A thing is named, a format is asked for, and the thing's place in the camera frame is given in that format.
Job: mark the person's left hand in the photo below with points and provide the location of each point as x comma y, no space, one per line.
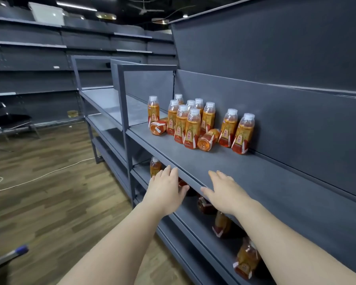
163,192

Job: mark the orange tea drink bottle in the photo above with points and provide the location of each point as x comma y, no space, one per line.
206,206
155,167
246,259
222,224
182,183

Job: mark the black metal chair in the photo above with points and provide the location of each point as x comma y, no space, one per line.
6,120

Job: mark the cluster of orange tea bottles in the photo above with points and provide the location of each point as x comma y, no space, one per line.
192,127

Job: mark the round ceiling lamp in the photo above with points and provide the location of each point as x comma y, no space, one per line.
160,21
106,16

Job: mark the person's right forearm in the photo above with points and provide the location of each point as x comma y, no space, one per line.
284,249

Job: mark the person's right thumb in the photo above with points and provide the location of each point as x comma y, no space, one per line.
207,193

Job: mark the small yellow container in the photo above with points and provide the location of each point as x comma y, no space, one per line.
72,113

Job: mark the person's left middle finger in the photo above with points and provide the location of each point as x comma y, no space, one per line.
167,171

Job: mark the person's right middle finger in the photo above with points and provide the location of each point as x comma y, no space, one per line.
221,176

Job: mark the person's left thumb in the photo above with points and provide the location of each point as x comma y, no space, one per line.
182,192

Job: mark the white plastic bin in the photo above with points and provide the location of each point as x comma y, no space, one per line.
46,14

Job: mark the small grey metal shelf unit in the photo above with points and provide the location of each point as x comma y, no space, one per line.
105,99

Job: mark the person's right hand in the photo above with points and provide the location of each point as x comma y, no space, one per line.
227,194

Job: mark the long ceiling light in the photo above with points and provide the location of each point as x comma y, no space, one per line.
76,6

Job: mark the person's left forearm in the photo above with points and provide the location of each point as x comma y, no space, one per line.
118,252

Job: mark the ceiling fan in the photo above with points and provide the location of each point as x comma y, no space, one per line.
144,7

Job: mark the grey wall shelving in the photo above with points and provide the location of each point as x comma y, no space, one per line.
32,56

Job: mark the large grey metal shelf unit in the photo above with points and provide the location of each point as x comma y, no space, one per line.
270,181

